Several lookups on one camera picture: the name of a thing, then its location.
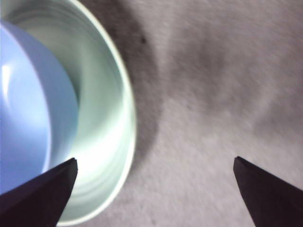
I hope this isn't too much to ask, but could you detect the blue ribbed bowl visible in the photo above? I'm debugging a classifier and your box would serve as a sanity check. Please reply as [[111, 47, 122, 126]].
[[0, 20, 80, 190]]

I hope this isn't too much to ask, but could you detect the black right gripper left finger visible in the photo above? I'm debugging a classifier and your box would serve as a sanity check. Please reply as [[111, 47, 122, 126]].
[[0, 157, 79, 227]]

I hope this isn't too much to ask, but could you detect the pale green round plate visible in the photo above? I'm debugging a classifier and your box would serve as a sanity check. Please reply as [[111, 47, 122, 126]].
[[0, 0, 136, 227]]

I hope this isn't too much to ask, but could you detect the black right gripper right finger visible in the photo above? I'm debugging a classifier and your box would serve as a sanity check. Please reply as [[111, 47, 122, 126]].
[[232, 156, 303, 227]]

